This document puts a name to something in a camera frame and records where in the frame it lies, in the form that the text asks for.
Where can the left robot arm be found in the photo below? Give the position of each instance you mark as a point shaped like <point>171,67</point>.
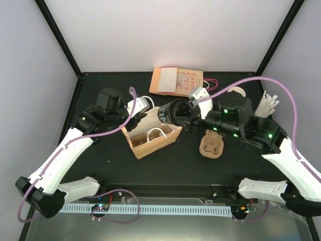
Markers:
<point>43,189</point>

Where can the black paper cup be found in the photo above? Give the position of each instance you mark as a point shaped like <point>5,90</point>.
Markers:
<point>166,112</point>

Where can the orange paper bag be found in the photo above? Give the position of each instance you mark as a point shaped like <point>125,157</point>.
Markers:
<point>146,124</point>

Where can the black frame post right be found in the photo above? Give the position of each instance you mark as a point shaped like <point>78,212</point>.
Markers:
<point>289,18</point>

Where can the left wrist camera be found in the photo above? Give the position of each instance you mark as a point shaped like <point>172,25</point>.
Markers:
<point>141,105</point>

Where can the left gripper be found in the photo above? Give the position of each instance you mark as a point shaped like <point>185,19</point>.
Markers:
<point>129,126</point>

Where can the black frame post left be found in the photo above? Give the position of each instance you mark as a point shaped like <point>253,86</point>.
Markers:
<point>46,13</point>

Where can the orange flat bag stack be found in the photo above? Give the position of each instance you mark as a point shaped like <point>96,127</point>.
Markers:
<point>164,80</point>

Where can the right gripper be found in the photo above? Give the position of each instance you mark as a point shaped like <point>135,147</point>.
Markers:
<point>197,122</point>

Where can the black frame post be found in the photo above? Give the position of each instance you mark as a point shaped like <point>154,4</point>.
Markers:
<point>289,18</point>
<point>46,13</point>

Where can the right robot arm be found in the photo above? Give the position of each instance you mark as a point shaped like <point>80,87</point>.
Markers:
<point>235,119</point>

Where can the stack of paper cups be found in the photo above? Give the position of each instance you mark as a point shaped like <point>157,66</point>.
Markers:
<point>238,90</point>

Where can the Cakes printed paper bag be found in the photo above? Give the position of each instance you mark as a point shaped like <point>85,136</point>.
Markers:
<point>188,80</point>

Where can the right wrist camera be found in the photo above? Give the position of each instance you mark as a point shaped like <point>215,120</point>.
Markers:
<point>201,98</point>

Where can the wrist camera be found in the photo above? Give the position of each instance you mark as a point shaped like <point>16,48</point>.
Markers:
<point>141,105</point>
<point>201,98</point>

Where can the jar of white stirrers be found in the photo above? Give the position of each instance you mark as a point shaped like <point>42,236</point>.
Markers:
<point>266,105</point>

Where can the light blue cable duct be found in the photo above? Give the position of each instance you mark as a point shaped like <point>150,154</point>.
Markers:
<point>83,208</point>

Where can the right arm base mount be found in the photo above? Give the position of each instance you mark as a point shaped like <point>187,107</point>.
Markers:
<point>228,195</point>

